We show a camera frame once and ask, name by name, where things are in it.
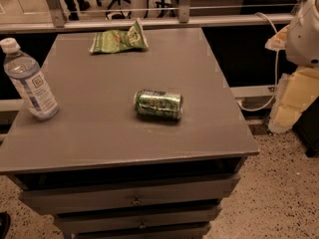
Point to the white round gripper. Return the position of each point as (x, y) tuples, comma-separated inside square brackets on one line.
[(303, 40)]

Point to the green soda can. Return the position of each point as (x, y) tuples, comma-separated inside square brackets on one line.
[(158, 104)]

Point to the green chip bag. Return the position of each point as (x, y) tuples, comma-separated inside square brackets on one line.
[(116, 41)]

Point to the grey drawer cabinet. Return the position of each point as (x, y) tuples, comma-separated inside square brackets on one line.
[(105, 172)]

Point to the clear plastic water bottle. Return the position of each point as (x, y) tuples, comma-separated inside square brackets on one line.
[(26, 76)]

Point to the black shoe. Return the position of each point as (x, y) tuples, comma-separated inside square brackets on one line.
[(5, 221)]

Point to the metal railing frame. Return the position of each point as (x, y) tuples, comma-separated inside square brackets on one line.
[(41, 16)]

